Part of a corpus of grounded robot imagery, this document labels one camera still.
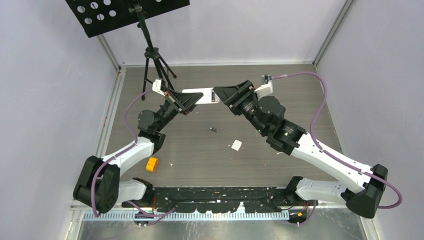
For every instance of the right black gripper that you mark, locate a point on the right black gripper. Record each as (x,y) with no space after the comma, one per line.
(233,97)

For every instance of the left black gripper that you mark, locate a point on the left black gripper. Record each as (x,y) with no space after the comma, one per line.
(184,102)

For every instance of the white remote control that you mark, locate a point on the white remote control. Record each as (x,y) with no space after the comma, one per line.
(207,95)

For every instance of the white battery cover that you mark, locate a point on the white battery cover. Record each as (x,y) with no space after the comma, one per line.
(236,145)

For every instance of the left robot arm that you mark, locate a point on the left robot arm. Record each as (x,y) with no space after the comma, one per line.
(99,184)

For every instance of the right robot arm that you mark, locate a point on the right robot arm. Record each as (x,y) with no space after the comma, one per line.
(356,185)

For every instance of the black tripod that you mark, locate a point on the black tripod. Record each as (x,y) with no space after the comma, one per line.
(151,52)

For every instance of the yellow toy block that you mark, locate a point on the yellow toy block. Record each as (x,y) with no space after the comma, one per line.
(152,164)

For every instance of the black perforated board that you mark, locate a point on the black perforated board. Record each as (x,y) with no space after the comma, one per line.
(101,16)

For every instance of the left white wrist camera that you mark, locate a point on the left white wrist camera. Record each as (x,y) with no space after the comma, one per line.
(159,86)

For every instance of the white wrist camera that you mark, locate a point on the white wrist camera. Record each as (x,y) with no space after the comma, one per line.
(159,86)
(266,88)

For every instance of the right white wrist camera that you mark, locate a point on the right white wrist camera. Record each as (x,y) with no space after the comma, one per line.
(266,88)

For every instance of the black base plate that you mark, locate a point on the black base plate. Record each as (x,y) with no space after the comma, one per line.
(268,199)

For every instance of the white cable duct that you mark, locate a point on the white cable duct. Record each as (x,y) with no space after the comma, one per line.
(239,215)

